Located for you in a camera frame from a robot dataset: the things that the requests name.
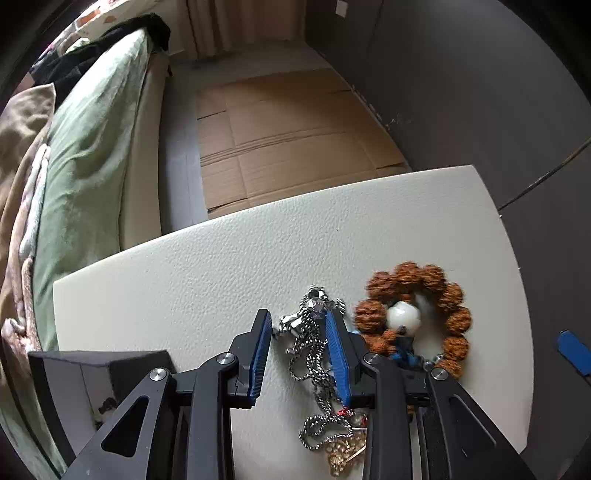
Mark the black clothes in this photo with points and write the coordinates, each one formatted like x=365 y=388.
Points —
x=115 y=37

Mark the long window curtain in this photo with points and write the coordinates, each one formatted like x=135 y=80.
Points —
x=217 y=27

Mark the beige blanket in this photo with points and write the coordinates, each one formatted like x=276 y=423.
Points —
x=23 y=129

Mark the flattened cardboard sheet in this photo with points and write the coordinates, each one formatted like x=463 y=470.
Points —
x=286 y=152

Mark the printed white cloth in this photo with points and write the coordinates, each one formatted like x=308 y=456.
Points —
x=101 y=18

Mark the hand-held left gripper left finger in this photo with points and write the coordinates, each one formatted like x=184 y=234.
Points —
x=258 y=355

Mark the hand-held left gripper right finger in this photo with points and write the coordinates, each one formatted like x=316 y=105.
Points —
x=337 y=355

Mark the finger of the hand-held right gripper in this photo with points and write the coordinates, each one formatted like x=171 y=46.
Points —
x=572 y=350

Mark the bed with green sheet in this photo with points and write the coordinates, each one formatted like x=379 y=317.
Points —
x=87 y=161

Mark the white wall socket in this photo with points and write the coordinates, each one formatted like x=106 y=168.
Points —
x=341 y=7

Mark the gold butterfly hair clip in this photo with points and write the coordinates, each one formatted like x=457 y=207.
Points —
x=341 y=457

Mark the black jewelry box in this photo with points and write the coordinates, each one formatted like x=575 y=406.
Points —
x=129 y=360

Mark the white bed mattress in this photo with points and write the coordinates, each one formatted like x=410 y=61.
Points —
x=143 y=161

